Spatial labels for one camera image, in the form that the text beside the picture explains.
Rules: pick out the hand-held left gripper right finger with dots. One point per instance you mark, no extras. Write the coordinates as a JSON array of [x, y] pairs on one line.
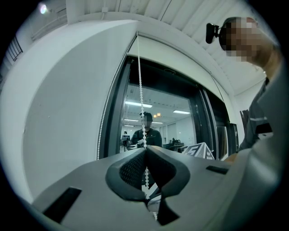
[[203, 187]]

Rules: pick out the black mezzanine railing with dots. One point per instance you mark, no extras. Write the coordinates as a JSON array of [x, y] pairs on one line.
[[17, 48]]

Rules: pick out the white roller window blind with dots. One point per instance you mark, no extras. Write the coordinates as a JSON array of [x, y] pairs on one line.
[[171, 56]]

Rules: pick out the black head-mounted camera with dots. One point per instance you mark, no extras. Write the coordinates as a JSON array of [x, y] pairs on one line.
[[211, 33]]

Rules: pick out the black framed window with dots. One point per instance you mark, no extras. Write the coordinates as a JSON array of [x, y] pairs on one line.
[[180, 79]]

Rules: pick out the person's right forearm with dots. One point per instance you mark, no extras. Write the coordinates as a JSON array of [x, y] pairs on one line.
[[231, 158]]

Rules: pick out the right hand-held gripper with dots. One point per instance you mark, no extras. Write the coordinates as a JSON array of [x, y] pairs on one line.
[[198, 150]]

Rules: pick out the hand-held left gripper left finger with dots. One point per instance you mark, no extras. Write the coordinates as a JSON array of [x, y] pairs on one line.
[[90, 191]]

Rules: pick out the person's head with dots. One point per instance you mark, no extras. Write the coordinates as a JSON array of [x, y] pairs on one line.
[[259, 52]]

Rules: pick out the person's grey shirt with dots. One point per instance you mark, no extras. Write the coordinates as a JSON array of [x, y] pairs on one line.
[[264, 106]]

